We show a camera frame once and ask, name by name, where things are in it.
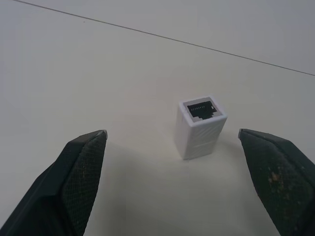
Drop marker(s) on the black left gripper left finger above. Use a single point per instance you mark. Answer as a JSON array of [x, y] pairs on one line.
[[61, 186]]

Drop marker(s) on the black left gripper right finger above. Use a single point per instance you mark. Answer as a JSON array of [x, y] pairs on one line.
[[280, 182]]

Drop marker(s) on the white ethernet coupler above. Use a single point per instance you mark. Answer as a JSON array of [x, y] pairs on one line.
[[200, 134]]

